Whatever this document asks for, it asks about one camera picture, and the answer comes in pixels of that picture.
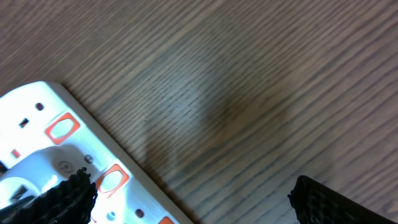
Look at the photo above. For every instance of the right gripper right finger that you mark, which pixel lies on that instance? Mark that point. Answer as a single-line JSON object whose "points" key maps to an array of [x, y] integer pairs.
{"points": [[315, 203]]}

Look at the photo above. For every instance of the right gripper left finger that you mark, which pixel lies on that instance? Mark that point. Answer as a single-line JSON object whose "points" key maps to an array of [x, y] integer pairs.
{"points": [[70, 202]]}

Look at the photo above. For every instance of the white charger plug adapter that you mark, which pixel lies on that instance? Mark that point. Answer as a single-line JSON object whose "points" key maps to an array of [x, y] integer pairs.
{"points": [[41, 171]]}

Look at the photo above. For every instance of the white power strip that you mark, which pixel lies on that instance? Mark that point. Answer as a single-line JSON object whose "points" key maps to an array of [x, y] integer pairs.
{"points": [[41, 114]]}

